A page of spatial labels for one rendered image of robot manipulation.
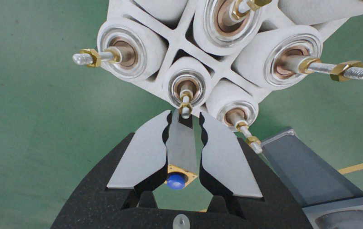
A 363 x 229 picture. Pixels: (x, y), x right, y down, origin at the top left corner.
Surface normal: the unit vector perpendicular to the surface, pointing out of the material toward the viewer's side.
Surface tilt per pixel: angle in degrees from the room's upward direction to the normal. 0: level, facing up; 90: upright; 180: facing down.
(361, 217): 90
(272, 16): 0
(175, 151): 90
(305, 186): 90
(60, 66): 0
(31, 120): 0
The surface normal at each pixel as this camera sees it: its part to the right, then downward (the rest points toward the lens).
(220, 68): -0.05, 0.52
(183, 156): 0.48, -0.73
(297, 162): -0.70, -0.62
